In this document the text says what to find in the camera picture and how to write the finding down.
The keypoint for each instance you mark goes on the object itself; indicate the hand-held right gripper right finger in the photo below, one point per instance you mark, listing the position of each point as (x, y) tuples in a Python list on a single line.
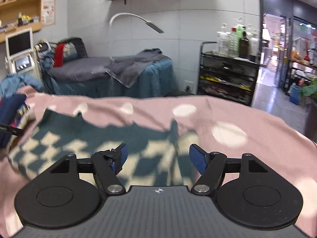
[(198, 157)]

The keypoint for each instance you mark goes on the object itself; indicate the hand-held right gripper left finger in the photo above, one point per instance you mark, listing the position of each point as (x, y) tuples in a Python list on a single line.
[(122, 153)]

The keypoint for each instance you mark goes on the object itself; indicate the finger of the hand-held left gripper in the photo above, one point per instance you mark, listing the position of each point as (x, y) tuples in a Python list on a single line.
[(12, 130)]

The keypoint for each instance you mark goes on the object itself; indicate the teal cream checkered sweater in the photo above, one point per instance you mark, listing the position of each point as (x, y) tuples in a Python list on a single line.
[(64, 138)]

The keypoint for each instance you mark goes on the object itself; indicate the stack of folded clothes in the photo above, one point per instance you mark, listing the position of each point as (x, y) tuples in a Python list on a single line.
[(24, 115)]

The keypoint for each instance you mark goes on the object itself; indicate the navy knit sweater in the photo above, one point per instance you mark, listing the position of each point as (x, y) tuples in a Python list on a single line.
[(11, 109)]

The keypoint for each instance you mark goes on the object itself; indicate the light blue garment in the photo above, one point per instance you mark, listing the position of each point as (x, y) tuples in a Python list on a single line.
[(19, 83)]

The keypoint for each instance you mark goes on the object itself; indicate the pink polka dot bed sheet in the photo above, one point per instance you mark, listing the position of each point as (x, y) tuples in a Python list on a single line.
[(260, 138)]

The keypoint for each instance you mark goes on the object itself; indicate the black round stool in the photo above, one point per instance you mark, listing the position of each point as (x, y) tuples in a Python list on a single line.
[(180, 94)]

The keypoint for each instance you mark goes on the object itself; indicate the white beauty machine with screen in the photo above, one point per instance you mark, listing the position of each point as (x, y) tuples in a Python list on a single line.
[(21, 54)]

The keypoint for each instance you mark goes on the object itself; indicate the teal covered massage bed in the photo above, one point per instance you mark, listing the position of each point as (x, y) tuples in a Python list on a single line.
[(153, 79)]

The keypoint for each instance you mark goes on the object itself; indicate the black trolley cart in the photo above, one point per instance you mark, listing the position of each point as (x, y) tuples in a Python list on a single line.
[(227, 79)]

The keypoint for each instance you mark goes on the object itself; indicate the red cloth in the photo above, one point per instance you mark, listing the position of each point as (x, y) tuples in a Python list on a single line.
[(59, 54)]

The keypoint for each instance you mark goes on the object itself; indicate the grey massage bed sheet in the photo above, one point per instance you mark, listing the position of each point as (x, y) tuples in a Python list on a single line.
[(79, 68)]

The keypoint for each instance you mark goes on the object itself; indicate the blue water container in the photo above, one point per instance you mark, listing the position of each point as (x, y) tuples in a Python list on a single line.
[(294, 94)]

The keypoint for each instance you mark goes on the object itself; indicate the cluster of pump bottles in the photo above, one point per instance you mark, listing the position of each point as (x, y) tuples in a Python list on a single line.
[(244, 44)]

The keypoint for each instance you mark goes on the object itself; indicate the wooden shelf unit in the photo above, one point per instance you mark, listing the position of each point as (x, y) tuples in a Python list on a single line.
[(37, 10)]

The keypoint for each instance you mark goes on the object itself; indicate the white gooseneck lamp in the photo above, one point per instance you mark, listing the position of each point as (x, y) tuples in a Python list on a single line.
[(153, 27)]

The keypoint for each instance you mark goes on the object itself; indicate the white wall outlet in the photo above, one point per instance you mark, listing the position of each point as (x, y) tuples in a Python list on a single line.
[(189, 85)]

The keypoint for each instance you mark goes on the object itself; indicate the wall poster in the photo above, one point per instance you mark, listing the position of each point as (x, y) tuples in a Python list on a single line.
[(48, 11)]

